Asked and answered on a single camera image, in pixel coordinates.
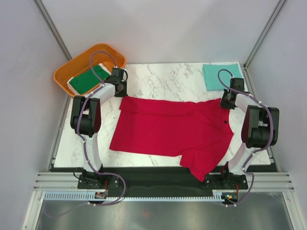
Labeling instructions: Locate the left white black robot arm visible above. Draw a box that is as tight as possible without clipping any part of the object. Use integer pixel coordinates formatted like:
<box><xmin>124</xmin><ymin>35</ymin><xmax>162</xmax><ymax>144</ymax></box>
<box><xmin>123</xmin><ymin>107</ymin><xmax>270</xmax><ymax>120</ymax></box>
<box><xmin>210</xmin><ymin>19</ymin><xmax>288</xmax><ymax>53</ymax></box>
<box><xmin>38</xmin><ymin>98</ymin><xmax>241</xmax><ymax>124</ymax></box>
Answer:
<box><xmin>70</xmin><ymin>68</ymin><xmax>128</xmax><ymax>188</ymax></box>

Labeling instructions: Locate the white slotted cable duct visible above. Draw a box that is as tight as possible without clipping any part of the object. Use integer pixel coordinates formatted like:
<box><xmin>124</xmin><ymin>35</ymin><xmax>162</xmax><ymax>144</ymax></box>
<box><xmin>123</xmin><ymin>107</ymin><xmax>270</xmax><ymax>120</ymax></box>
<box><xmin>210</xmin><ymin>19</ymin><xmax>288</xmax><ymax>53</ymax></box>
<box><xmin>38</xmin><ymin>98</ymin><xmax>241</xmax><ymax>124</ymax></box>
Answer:
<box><xmin>44</xmin><ymin>191</ymin><xmax>224</xmax><ymax>202</ymax></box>

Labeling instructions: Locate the red t shirt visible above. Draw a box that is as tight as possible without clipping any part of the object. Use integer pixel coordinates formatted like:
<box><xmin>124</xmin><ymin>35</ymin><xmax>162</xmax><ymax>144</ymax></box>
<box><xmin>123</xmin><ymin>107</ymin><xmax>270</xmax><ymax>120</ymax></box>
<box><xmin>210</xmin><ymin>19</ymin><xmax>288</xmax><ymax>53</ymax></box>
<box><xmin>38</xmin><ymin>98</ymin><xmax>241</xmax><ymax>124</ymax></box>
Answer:
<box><xmin>110</xmin><ymin>96</ymin><xmax>234</xmax><ymax>182</ymax></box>

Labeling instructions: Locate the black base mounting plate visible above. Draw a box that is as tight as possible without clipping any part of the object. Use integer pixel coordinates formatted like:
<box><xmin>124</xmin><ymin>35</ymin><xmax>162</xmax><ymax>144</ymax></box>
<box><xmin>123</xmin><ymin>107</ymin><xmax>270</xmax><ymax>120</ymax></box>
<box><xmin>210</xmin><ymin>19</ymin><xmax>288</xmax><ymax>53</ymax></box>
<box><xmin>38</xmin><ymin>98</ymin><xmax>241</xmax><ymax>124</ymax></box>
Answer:
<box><xmin>51</xmin><ymin>166</ymin><xmax>277</xmax><ymax>196</ymax></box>

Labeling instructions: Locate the right aluminium frame post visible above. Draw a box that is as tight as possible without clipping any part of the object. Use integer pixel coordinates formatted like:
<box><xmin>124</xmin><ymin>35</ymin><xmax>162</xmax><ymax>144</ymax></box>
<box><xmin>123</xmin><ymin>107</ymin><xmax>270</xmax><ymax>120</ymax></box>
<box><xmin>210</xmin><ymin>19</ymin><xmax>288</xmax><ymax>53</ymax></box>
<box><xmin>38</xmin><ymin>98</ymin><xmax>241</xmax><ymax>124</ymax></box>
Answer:
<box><xmin>243</xmin><ymin>0</ymin><xmax>287</xmax><ymax>70</ymax></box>

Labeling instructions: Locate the orange plastic basket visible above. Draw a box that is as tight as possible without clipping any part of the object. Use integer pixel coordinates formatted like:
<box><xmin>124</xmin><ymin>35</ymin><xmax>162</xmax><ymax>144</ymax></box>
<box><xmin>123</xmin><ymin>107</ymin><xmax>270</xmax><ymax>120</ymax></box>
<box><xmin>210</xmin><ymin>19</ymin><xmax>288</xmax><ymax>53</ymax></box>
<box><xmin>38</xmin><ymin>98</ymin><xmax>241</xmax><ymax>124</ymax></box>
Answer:
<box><xmin>53</xmin><ymin>43</ymin><xmax>127</xmax><ymax>98</ymax></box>

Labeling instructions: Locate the aluminium frame post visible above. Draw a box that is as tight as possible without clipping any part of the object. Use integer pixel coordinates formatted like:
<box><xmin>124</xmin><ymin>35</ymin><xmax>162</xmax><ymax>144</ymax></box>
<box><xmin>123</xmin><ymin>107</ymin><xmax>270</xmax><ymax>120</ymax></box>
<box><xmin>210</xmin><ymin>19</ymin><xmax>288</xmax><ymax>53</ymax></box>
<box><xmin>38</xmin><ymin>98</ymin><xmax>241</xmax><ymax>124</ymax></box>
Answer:
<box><xmin>33</xmin><ymin>0</ymin><xmax>72</xmax><ymax>61</ymax></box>
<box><xmin>243</xmin><ymin>0</ymin><xmax>287</xmax><ymax>70</ymax></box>

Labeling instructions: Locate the green folded t shirt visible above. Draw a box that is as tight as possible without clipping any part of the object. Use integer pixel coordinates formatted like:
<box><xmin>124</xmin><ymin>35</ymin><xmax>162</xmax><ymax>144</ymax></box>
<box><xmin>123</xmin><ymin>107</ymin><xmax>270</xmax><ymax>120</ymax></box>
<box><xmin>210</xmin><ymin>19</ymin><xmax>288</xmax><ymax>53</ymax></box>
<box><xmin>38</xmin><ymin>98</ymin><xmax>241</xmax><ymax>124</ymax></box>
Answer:
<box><xmin>67</xmin><ymin>63</ymin><xmax>111</xmax><ymax>95</ymax></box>

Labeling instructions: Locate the left aluminium frame post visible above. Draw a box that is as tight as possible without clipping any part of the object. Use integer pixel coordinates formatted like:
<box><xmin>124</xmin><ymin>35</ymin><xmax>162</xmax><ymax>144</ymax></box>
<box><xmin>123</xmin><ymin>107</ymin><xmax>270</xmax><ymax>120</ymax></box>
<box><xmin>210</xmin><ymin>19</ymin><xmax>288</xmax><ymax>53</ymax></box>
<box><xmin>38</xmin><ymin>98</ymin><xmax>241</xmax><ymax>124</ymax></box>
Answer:
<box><xmin>33</xmin><ymin>0</ymin><xmax>72</xmax><ymax>61</ymax></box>

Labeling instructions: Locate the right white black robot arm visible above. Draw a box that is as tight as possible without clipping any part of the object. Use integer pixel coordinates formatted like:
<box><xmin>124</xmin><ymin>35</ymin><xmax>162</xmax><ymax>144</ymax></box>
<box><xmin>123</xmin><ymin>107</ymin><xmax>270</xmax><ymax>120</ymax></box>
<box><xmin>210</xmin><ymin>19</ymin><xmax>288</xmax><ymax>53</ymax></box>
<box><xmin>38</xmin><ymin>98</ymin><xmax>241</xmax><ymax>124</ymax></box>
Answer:
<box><xmin>219</xmin><ymin>78</ymin><xmax>280</xmax><ymax>189</ymax></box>

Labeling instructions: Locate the teal folded t shirt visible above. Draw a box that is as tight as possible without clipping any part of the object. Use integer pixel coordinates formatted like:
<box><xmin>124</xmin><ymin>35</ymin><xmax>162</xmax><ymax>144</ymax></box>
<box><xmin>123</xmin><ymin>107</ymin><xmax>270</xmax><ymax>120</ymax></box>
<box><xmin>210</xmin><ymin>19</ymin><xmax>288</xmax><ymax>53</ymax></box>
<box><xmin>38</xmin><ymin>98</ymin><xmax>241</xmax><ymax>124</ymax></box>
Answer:
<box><xmin>202</xmin><ymin>62</ymin><xmax>243</xmax><ymax>92</ymax></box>

